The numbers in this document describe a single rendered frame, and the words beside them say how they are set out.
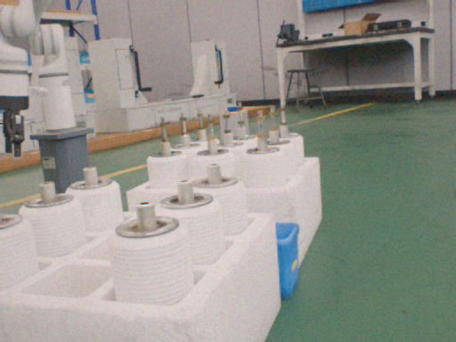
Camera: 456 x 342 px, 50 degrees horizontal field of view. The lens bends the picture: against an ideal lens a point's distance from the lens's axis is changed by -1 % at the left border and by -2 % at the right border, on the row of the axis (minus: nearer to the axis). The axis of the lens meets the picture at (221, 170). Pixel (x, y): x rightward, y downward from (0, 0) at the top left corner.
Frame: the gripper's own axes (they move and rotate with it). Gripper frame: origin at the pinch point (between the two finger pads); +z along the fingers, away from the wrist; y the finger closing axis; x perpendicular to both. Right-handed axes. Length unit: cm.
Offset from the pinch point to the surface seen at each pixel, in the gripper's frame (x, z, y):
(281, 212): 43, 6, 50
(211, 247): 12, 2, 72
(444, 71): 482, -45, -198
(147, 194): 24.3, 6.3, 25.1
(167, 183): 29.0, 3.9, 26.0
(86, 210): 3.7, 2.9, 44.8
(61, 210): -3, 0, 53
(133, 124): 129, 17, -229
